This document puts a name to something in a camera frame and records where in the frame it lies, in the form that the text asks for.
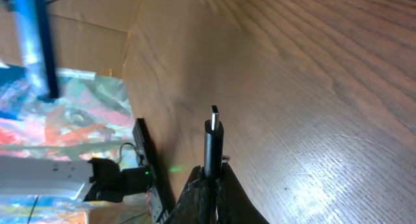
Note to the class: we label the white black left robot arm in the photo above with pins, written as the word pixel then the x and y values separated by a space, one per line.
pixel 97 179

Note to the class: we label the blue Galaxy smartphone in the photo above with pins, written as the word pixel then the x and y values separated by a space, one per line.
pixel 36 46

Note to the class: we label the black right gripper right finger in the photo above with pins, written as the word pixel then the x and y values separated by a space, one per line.
pixel 233 204

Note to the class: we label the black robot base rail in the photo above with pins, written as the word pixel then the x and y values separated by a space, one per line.
pixel 161 198

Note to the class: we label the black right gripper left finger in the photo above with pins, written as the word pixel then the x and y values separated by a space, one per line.
pixel 189 208

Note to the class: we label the colourful painted sheet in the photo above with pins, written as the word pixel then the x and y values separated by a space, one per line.
pixel 92 118

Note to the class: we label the brown cardboard sheet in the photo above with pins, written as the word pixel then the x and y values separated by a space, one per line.
pixel 91 35

